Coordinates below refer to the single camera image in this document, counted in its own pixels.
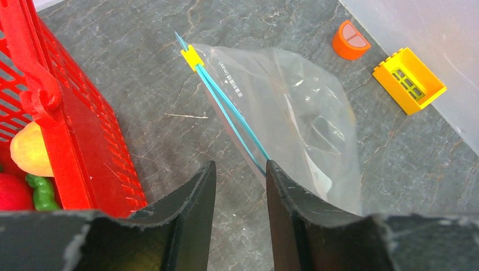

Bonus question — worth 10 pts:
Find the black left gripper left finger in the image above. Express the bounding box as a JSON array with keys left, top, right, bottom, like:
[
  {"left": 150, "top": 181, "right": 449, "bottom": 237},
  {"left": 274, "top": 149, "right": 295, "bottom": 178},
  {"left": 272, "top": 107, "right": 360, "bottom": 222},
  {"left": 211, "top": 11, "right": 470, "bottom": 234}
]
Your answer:
[{"left": 1, "top": 161, "right": 216, "bottom": 270}]

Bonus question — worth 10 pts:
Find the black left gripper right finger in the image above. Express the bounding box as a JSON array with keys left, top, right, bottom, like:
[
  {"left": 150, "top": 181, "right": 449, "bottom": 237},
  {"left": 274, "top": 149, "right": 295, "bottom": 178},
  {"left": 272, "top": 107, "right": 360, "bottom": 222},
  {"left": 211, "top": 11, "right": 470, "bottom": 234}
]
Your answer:
[{"left": 265, "top": 160, "right": 478, "bottom": 270}]

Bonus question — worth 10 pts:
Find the clear zip top bag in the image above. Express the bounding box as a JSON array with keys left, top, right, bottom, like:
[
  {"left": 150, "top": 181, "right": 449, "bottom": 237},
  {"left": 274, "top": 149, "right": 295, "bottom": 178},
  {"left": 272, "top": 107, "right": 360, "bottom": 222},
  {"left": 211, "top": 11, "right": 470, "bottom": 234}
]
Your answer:
[{"left": 177, "top": 37, "right": 363, "bottom": 215}]

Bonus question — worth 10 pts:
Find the yellow orange peach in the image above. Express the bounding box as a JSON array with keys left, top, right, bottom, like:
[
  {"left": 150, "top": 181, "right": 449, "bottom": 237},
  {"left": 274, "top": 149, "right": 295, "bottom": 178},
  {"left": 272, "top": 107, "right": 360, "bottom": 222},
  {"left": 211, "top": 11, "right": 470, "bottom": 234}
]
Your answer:
[{"left": 10, "top": 121, "right": 54, "bottom": 177}]

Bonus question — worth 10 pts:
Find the long green chili pepper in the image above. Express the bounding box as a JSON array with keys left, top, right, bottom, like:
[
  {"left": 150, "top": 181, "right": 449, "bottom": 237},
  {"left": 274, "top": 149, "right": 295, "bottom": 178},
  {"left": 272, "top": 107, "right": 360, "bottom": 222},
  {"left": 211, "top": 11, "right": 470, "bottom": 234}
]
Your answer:
[{"left": 25, "top": 173, "right": 60, "bottom": 211}]

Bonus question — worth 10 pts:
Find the red apple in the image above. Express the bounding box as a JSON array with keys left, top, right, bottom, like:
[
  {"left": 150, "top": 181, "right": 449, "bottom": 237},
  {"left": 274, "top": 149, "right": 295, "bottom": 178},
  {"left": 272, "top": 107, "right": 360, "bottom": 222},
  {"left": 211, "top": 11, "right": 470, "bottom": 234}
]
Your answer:
[{"left": 1, "top": 173, "right": 34, "bottom": 211}]

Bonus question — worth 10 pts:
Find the yellow window toy block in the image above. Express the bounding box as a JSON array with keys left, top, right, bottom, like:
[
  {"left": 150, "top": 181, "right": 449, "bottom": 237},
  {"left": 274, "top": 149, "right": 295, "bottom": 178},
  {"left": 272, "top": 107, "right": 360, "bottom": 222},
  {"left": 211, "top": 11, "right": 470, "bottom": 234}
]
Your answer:
[{"left": 372, "top": 47, "right": 447, "bottom": 116}]

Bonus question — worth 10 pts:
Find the orange half-round block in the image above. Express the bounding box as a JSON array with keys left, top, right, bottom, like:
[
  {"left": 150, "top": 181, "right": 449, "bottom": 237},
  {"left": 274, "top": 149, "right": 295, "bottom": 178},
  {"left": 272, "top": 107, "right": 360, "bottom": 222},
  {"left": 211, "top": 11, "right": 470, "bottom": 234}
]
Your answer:
[{"left": 332, "top": 20, "right": 371, "bottom": 60}]

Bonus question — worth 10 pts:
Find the red plastic basket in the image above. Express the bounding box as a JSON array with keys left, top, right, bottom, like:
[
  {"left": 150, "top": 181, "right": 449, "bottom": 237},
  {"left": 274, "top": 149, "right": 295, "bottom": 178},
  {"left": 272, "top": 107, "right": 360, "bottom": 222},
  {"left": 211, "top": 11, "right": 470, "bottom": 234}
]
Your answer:
[{"left": 1, "top": 1, "right": 147, "bottom": 217}]

